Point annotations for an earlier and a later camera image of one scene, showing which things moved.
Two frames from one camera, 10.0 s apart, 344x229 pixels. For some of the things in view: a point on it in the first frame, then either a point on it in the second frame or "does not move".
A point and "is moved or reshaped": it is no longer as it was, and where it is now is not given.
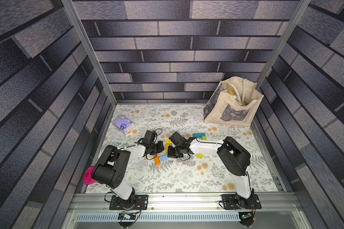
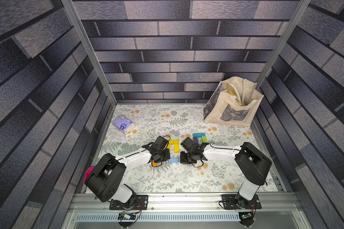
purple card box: [125, 125] does not move
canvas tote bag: [233, 101] does not move
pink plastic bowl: [87, 177] does not move
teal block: [198, 135] does not move
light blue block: [163, 158] is moved or reshaped
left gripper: [161, 147] -> [168, 156]
